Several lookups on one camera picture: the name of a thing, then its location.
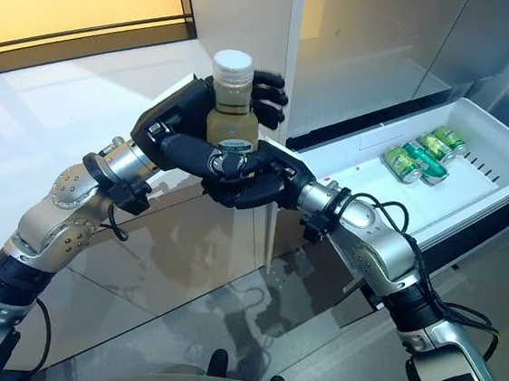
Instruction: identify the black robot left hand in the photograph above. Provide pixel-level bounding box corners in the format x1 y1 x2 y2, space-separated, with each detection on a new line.
126 57 293 189

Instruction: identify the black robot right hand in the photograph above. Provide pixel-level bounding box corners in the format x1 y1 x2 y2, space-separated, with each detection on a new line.
197 134 320 219

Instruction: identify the yellow drink bottle white cap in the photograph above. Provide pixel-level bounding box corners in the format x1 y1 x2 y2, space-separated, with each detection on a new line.
199 47 271 175

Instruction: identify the white fridge drawer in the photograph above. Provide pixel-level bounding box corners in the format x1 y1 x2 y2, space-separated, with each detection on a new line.
268 79 509 328

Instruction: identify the white low bench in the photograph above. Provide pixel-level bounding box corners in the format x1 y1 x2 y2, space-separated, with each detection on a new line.
0 20 216 294

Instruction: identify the white tall cabinet panel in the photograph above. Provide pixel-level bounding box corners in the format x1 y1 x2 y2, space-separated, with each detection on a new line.
154 0 308 277

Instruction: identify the light green drink can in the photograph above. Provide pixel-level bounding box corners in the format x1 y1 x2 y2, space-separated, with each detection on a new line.
430 125 470 156
413 131 460 167
380 144 427 187

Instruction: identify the dark green drink can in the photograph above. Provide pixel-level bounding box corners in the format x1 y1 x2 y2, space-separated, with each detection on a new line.
398 139 452 189

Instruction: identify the black robot left foot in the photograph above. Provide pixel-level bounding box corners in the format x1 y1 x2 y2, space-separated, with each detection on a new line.
206 347 231 380

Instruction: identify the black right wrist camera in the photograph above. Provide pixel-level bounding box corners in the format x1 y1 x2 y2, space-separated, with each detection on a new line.
296 207 341 249

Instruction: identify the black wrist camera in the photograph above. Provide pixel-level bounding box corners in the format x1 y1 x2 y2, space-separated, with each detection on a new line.
76 151 158 218
296 207 341 249

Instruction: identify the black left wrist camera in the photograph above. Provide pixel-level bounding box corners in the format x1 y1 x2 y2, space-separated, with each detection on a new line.
76 151 158 218

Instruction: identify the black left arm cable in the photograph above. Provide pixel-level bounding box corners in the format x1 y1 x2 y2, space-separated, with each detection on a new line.
29 195 135 371

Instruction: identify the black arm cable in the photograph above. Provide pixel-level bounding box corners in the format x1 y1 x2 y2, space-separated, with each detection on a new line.
331 189 509 364
29 195 135 371

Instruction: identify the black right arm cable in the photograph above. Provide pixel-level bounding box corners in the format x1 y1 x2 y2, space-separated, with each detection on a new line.
331 189 509 364

